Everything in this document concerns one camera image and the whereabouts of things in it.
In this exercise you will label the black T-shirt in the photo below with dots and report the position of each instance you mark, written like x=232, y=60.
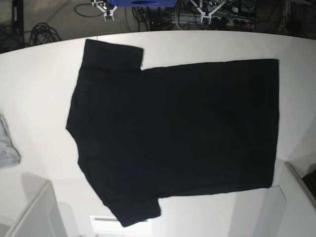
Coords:
x=186, y=130

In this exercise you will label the blue plastic box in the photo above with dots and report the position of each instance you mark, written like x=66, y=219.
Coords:
x=161, y=3

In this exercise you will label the white base housing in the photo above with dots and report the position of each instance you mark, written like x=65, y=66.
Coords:
x=301, y=205
x=41, y=217

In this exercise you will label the grey cloth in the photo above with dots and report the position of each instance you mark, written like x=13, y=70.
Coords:
x=9, y=156

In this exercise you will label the black keyboard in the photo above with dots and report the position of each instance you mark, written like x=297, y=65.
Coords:
x=310, y=181

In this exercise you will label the white camera bracket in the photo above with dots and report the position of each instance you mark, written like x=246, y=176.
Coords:
x=206, y=8
x=107, y=7

